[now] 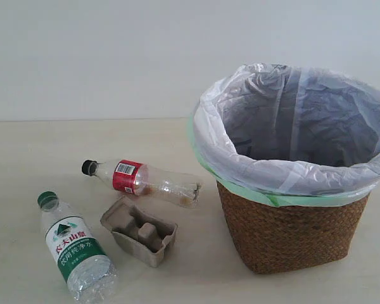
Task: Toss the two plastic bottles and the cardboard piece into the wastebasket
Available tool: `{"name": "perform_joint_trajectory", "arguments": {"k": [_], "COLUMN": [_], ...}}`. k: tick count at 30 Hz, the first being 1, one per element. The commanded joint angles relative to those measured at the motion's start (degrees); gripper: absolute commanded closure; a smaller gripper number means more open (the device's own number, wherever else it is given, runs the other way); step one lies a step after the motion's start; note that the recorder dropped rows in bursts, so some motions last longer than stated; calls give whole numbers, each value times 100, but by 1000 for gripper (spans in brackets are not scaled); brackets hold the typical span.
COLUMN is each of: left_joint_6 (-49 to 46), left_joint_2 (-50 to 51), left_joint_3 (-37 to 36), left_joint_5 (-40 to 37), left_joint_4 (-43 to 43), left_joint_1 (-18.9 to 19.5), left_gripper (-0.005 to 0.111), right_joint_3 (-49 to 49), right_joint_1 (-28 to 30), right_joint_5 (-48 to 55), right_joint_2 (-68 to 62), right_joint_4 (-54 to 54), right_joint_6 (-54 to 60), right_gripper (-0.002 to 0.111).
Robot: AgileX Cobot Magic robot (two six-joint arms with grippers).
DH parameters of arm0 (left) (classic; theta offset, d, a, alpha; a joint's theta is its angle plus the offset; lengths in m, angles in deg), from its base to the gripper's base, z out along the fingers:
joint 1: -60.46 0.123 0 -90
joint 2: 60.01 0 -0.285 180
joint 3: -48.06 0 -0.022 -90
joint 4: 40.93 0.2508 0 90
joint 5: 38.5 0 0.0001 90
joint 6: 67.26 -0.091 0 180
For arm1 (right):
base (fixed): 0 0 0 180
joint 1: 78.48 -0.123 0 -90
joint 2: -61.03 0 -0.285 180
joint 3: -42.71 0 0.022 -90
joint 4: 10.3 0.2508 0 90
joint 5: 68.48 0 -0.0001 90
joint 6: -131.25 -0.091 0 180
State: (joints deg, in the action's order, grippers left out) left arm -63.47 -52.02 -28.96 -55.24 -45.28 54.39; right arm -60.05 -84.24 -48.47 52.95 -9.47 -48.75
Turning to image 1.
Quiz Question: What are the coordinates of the red label cola bottle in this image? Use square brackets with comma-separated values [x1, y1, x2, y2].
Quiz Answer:
[81, 159, 201, 208]

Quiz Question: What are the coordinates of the woven brown waste basket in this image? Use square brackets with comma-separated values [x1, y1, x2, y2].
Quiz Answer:
[217, 184, 369, 274]

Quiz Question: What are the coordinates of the green label water bottle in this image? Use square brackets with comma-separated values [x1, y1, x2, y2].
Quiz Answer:
[37, 191, 117, 303]

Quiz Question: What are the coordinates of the grey cardboard pulp tray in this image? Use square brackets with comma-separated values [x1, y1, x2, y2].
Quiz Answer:
[101, 196, 178, 268]

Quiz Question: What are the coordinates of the white plastic bin liner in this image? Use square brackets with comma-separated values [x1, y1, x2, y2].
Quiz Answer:
[189, 63, 380, 207]

